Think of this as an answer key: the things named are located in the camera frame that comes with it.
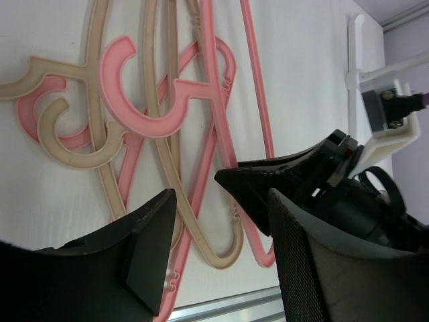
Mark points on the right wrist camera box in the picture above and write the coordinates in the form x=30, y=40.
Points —
x=392, y=118

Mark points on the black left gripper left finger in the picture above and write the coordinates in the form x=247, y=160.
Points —
x=115, y=273

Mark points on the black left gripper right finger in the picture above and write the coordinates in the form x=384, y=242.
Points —
x=326, y=274

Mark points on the pink thick hanger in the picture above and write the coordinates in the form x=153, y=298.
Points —
x=185, y=90
x=181, y=242

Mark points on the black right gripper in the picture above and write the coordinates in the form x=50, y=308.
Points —
x=369, y=206

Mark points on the white right rack foot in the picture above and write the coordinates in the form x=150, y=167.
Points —
x=384, y=76

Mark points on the aluminium right corner frame post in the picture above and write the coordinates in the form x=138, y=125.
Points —
x=409, y=15

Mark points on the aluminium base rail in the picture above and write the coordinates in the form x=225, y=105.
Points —
x=260, y=305

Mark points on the beige thick hanger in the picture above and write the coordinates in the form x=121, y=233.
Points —
x=159, y=128
x=106, y=138

